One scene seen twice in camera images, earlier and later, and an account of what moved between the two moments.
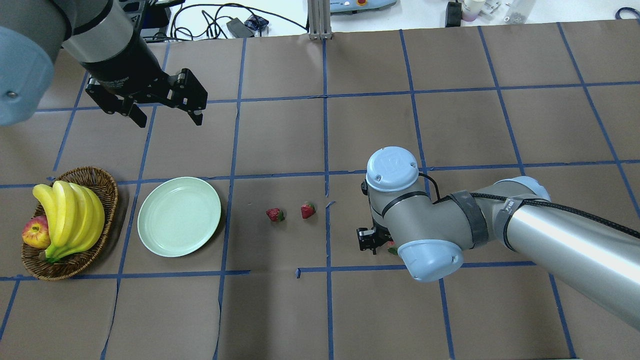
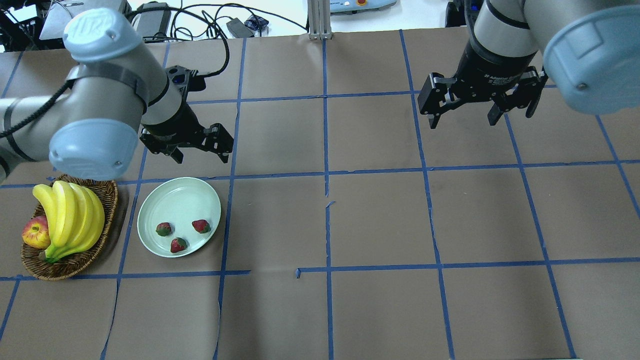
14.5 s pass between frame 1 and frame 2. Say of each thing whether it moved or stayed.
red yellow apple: stayed
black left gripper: moved
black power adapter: stayed
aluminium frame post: stayed
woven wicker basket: stayed
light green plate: stayed
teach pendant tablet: stayed
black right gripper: moved
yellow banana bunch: stayed
